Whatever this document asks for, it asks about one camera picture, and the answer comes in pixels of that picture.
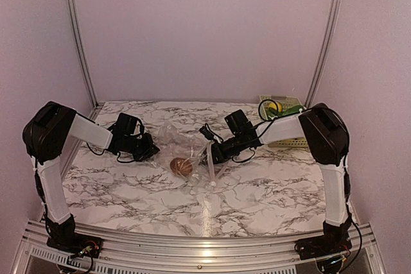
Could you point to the clear zip top bag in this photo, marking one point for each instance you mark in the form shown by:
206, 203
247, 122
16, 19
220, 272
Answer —
173, 143

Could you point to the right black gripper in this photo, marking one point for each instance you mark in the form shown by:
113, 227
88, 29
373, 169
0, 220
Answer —
216, 152

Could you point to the fake yellow pepper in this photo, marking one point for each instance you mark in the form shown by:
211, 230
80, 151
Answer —
275, 107

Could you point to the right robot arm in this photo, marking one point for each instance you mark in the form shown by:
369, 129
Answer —
327, 138

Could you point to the front aluminium rail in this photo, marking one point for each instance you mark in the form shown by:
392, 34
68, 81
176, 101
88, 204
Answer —
130, 252

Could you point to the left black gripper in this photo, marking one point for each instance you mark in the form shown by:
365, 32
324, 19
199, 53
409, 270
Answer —
149, 151

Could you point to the fake bok choy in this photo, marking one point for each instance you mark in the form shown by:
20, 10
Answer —
293, 110

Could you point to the pale green plastic basket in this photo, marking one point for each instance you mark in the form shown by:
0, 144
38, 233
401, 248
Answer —
279, 131

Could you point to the right aluminium frame post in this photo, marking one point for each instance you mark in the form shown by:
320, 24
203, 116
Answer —
331, 24

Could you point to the aluminium frame post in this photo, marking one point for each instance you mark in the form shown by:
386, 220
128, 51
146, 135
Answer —
331, 24
80, 51

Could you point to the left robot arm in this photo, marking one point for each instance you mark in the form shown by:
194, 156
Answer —
45, 137

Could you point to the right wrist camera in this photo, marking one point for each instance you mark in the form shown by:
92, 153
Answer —
207, 132

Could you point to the left aluminium frame post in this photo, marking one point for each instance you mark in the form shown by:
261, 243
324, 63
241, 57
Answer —
80, 51

